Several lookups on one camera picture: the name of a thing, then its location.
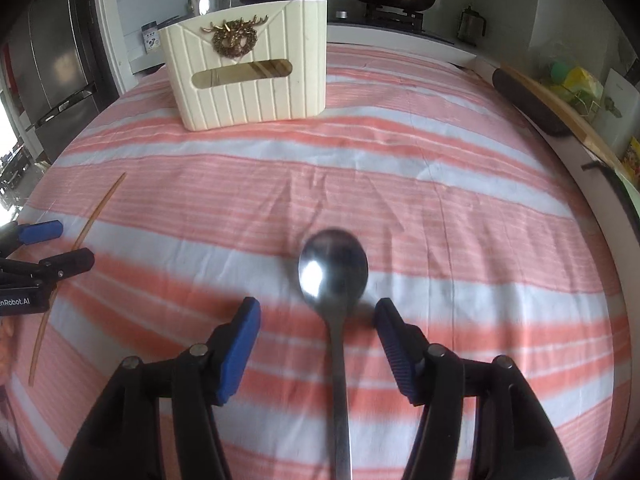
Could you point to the steel refrigerator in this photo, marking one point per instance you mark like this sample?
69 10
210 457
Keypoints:
55 60

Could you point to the green round object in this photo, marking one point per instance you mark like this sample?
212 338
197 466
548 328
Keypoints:
560 72

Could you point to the wooden cutting board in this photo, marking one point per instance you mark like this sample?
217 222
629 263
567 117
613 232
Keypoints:
590 137

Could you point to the brown wooden chopstick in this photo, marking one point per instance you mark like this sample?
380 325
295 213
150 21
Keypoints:
99 210

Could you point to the gas stove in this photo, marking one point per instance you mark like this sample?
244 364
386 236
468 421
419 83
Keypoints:
395 22

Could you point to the cream ribbed utensil holder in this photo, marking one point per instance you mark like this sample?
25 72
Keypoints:
280 95

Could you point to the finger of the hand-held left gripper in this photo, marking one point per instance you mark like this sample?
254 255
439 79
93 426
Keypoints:
70 262
40 232

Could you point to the glass jar with dark lid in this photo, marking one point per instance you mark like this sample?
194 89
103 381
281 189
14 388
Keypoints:
150 40

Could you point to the metal kettle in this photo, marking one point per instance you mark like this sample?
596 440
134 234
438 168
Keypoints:
471 22

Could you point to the dark oblong tray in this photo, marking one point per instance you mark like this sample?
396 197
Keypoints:
530 105

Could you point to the yellow snack packet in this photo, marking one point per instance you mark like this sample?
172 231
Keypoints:
632 157

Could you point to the red white striped tablecloth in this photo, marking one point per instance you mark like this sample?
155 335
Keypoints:
400 185

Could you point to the silver metal spoon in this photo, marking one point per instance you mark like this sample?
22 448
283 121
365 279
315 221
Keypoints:
332 270

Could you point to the wooden spatula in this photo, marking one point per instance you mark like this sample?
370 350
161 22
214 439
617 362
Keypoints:
193 0

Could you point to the white carton box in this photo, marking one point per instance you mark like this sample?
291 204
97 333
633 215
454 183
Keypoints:
617 105

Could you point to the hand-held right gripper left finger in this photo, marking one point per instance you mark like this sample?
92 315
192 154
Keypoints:
240 355

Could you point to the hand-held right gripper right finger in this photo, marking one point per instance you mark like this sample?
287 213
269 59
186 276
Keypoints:
395 350

